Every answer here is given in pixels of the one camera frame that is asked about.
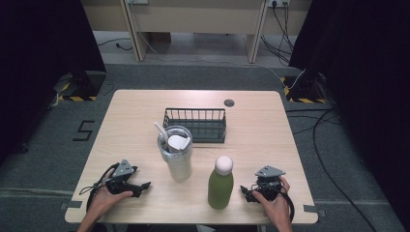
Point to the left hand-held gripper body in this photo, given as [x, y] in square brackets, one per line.
[122, 170]

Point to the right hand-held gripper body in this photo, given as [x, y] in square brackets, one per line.
[269, 172]

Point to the green bottle with white cap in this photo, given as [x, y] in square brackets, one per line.
[220, 190]

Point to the white tumbler with straw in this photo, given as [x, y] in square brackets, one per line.
[179, 161]

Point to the person's right hand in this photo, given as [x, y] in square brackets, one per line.
[277, 209]

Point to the person's left hand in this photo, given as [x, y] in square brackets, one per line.
[104, 201]

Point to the black tape floor mark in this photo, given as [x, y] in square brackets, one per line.
[84, 130]

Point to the grey tape strip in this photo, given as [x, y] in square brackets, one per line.
[314, 209]
[72, 204]

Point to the round grey table grommet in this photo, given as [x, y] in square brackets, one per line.
[229, 103]

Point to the black stand base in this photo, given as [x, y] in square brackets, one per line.
[85, 84]
[303, 88]

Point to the black curtain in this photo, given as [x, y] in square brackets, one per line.
[364, 80]
[38, 64]

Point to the beige desk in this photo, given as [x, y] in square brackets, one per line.
[193, 17]

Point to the white power strip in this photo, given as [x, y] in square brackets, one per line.
[279, 3]

